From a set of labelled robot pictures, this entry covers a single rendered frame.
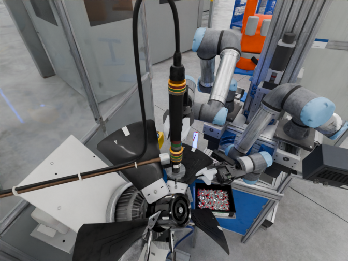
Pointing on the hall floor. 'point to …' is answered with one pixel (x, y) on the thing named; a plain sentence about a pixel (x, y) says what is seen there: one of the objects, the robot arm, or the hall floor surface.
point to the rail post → (259, 220)
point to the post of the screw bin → (194, 236)
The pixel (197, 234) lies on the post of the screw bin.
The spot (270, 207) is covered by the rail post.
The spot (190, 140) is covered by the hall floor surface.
